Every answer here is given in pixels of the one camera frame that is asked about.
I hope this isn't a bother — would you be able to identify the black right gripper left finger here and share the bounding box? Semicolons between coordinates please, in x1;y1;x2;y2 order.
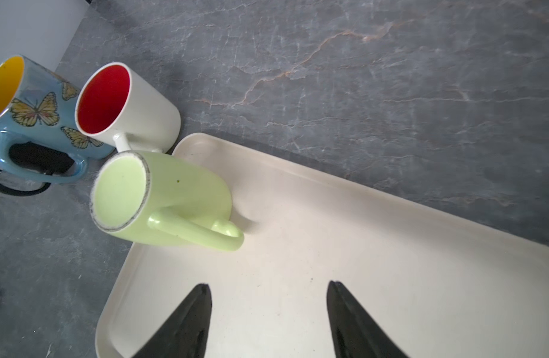
134;283;213;358

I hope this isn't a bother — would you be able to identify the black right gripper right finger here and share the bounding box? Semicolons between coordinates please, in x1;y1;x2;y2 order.
327;281;407;357

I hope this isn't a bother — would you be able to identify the beige plastic tray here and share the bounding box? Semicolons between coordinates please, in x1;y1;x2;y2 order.
95;133;549;357

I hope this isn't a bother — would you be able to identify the light green mug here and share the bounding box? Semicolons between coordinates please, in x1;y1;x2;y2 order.
90;151;244;251

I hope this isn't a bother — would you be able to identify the black mug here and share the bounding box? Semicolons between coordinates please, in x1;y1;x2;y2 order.
0;129;76;197

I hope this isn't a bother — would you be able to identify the white mug red inside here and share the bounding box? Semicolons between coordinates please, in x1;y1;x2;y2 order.
74;62;182;153

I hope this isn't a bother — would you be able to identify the blue butterfly mug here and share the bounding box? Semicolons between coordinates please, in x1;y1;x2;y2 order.
0;55;115;183

